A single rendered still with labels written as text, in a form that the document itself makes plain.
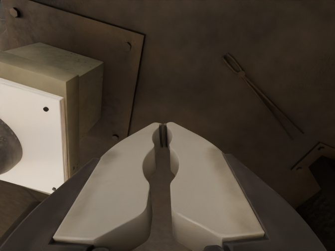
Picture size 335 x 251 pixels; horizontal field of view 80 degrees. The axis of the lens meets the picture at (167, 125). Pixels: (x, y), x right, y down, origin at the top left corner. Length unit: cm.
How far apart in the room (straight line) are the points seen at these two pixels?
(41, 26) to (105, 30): 19
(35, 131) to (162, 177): 54
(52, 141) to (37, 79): 11
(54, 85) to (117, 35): 28
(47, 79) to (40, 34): 36
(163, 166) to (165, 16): 51
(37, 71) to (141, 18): 31
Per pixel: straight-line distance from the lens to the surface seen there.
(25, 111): 41
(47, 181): 52
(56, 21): 68
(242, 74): 59
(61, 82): 36
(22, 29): 76
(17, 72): 41
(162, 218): 107
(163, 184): 87
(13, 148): 46
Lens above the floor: 57
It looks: 56 degrees down
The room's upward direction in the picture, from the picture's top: 161 degrees counter-clockwise
